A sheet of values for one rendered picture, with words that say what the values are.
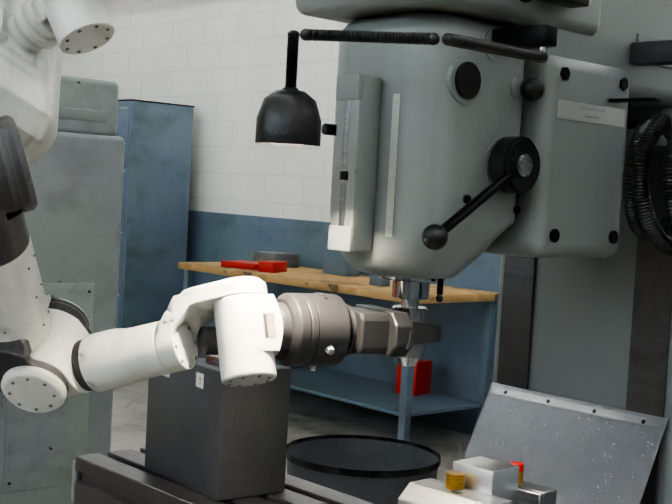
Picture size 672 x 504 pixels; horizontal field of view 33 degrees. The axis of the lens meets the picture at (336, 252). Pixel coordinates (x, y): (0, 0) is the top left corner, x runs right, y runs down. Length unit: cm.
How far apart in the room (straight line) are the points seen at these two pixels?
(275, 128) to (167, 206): 759
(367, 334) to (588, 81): 44
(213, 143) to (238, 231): 76
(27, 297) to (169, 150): 748
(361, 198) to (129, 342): 33
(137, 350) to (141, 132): 733
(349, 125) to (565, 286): 54
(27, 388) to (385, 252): 46
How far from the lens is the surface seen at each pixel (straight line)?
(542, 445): 177
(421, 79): 136
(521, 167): 141
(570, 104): 151
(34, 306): 138
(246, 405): 167
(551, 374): 180
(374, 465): 377
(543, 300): 180
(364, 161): 137
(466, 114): 139
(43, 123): 138
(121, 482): 182
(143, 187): 870
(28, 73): 140
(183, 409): 174
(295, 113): 124
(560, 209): 150
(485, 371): 672
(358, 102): 137
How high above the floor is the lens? 141
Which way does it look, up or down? 3 degrees down
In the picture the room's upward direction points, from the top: 3 degrees clockwise
